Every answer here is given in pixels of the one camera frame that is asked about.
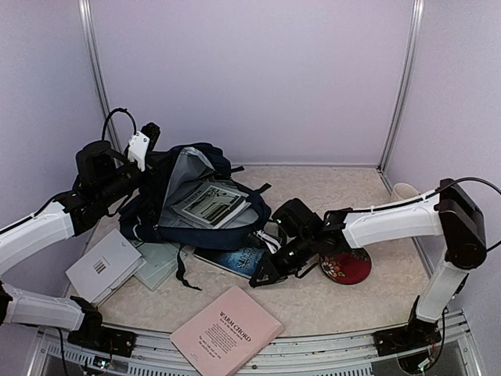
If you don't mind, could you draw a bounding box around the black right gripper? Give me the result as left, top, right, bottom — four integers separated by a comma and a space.
249, 232, 316, 287

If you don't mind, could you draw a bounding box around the dark blue wuthering heights book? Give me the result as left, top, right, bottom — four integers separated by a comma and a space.
193, 247, 266, 280

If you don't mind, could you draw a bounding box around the pink warm chord book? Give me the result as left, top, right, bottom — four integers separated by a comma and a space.
170, 286, 284, 376

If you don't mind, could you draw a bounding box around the grey ianra book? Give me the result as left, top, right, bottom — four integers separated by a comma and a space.
169, 182, 250, 229

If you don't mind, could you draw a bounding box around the navy blue student backpack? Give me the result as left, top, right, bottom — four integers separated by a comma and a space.
117, 143, 273, 291

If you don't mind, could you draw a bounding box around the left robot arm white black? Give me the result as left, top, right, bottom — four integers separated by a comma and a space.
1, 133, 150, 349

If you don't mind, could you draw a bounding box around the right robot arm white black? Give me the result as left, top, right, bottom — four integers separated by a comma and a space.
249, 179, 490, 355

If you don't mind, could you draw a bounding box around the red floral plate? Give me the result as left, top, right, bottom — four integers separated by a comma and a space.
319, 248, 372, 285

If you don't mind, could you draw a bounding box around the pale green thin book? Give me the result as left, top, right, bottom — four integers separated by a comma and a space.
134, 243, 187, 291

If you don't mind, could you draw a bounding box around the white barcode book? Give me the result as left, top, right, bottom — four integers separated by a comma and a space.
66, 229, 145, 306

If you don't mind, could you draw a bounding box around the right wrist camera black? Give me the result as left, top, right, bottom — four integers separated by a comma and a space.
254, 230, 282, 254

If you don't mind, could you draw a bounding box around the aluminium front rail frame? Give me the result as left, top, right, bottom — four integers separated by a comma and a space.
27, 311, 484, 375

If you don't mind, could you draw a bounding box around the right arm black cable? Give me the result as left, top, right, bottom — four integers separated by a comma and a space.
436, 176, 501, 197

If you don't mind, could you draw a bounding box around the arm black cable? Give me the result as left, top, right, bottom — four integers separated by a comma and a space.
436, 176, 501, 197
102, 107, 138, 142

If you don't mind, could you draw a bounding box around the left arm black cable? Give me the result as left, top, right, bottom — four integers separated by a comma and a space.
102, 107, 138, 142

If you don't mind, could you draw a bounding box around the aluminium corner post right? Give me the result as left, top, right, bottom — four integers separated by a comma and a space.
377, 0, 425, 175

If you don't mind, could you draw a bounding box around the aluminium corner post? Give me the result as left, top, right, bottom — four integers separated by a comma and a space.
377, 0, 425, 175
77, 0, 122, 157

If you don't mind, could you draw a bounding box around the aluminium corner post left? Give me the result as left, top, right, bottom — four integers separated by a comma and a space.
77, 0, 122, 157

